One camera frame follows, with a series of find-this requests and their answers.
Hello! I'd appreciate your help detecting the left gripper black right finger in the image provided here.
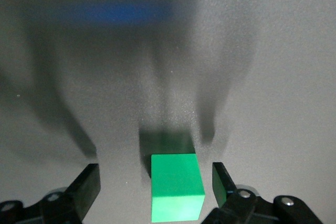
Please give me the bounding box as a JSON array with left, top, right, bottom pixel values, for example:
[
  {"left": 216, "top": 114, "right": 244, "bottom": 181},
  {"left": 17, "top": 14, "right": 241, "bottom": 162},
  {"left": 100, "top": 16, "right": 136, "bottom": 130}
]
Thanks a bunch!
[{"left": 202, "top": 162, "right": 321, "bottom": 224}]

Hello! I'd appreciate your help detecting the green cube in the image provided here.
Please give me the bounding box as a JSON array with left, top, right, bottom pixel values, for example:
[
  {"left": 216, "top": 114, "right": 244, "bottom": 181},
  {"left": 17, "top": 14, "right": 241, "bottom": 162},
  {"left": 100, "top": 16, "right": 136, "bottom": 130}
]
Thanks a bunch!
[{"left": 150, "top": 153, "right": 206, "bottom": 222}]

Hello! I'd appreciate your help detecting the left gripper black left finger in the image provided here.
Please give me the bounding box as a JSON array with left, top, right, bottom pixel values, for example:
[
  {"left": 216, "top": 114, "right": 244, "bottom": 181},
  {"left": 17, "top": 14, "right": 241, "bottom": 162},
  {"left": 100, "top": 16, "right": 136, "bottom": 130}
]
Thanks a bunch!
[{"left": 0, "top": 163, "right": 102, "bottom": 224}]

